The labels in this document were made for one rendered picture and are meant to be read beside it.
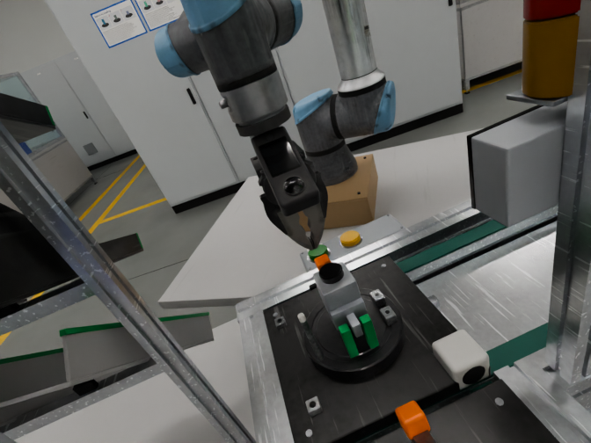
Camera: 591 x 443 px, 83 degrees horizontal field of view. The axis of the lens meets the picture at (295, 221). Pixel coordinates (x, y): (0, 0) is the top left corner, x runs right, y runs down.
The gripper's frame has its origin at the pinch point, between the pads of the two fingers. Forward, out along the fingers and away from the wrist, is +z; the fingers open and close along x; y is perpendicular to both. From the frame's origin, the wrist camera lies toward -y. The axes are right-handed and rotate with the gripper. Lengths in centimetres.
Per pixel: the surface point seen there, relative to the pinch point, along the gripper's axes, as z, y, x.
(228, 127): 41, 294, 10
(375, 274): 10.3, -0.6, -8.0
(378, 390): 10.3, -18.5, 0.6
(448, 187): 22, 29, -42
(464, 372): 9.0, -21.5, -8.7
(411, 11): 4, 264, -175
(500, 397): 10.2, -24.7, -10.4
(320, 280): -1.2, -9.6, 1.6
